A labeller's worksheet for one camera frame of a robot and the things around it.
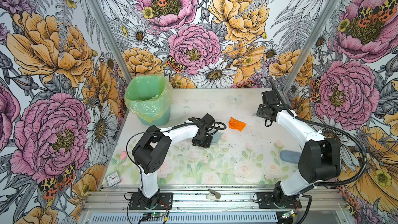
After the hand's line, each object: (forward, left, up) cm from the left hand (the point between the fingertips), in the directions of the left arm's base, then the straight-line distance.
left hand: (204, 148), depth 89 cm
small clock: (-15, +46, -1) cm, 48 cm away
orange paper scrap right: (+17, -21, -2) cm, 27 cm away
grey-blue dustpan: (+7, -7, 0) cm, 10 cm away
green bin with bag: (+35, +36, +6) cm, 50 cm away
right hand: (+14, -34, +11) cm, 39 cm away
